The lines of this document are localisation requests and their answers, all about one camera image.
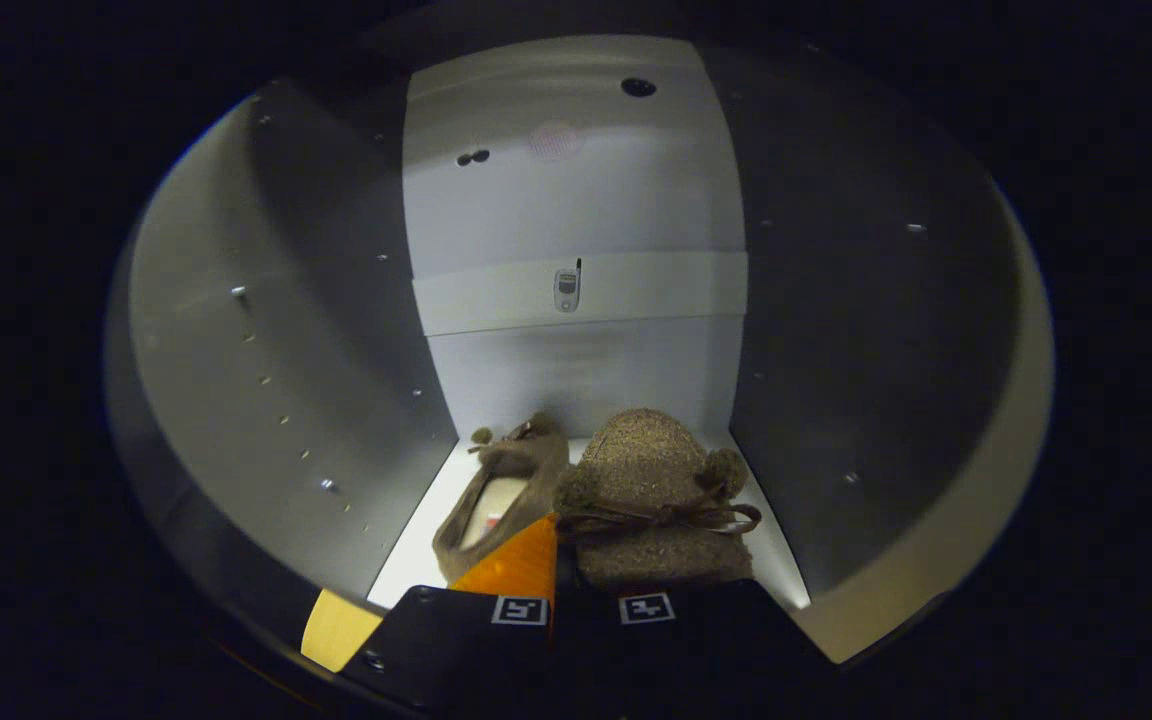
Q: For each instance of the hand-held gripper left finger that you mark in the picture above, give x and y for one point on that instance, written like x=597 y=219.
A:
x=456 y=650

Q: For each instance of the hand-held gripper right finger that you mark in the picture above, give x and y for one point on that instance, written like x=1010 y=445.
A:
x=696 y=640

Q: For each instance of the brown pom-pom shoe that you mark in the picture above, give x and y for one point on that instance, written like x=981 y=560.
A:
x=651 y=470
x=516 y=465

